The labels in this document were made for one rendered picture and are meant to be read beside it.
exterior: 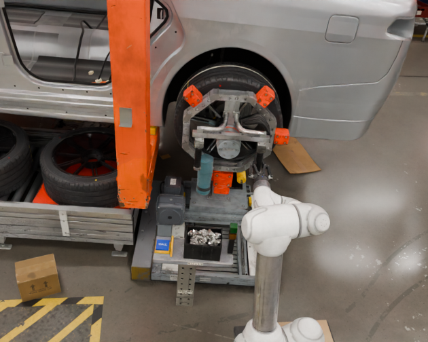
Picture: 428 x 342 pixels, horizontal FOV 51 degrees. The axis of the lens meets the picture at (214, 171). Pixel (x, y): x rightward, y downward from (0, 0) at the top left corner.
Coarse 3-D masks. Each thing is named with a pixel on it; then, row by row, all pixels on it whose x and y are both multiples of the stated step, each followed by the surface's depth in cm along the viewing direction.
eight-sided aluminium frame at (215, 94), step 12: (204, 96) 254; (216, 96) 249; (228, 96) 249; (240, 96) 249; (252, 96) 249; (192, 108) 255; (264, 108) 255; (276, 120) 261; (192, 144) 276; (192, 156) 275; (252, 156) 280; (264, 156) 274; (216, 168) 280; (228, 168) 282; (240, 168) 280
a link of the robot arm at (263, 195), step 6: (264, 186) 227; (258, 192) 224; (264, 192) 223; (270, 192) 224; (258, 198) 221; (264, 198) 219; (270, 198) 221; (276, 198) 222; (258, 204) 218; (264, 204) 217; (270, 204) 218
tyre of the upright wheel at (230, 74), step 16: (224, 64) 266; (240, 64) 266; (192, 80) 266; (208, 80) 254; (224, 80) 252; (240, 80) 252; (256, 80) 258; (176, 112) 266; (272, 112) 264; (176, 128) 272; (272, 144) 279; (240, 160) 287
